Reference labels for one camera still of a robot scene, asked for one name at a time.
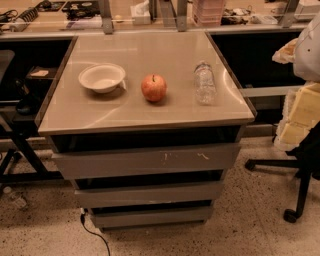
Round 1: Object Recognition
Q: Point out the grey top drawer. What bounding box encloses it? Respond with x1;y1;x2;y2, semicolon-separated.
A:
53;143;240;180

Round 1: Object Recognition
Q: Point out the grey drawer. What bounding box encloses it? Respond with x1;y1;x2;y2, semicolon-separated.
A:
91;206;213;229
75;182;224;208
53;143;240;180

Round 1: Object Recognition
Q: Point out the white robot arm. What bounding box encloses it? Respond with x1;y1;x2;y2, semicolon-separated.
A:
272;13;320;151

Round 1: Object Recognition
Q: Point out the grey drawer cabinet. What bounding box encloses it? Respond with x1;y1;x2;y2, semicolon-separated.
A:
39;32;255;217

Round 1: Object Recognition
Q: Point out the grey bottom drawer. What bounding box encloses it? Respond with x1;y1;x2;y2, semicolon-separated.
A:
91;206;213;229

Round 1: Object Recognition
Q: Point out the grey middle drawer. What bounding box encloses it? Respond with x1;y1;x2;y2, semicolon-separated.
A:
75;182;224;208

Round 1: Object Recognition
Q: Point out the black office chair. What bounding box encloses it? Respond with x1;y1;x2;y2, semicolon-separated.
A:
245;122;320;223

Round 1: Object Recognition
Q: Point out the clear plastic water bottle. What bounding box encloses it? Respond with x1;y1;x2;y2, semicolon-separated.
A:
194;61;217;105

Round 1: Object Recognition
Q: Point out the pink plastic basket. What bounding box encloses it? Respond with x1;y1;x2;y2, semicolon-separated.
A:
192;0;225;27

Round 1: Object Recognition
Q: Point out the red apple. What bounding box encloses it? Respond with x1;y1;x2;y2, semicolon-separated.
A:
141;74;167;102

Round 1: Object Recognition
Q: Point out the white tissue box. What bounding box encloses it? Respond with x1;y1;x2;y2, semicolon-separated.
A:
130;0;151;25

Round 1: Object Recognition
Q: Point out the white paper bowl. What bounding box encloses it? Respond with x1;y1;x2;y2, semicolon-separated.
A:
78;63;126;94

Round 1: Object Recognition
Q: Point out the plastic bottle on floor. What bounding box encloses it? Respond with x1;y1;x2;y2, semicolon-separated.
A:
3;186;27;210

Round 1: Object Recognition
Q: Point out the black power cable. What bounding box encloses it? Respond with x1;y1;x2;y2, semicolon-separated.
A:
79;213;112;256

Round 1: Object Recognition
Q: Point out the black desk frame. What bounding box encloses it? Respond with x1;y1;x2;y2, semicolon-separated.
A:
0;49;64;185

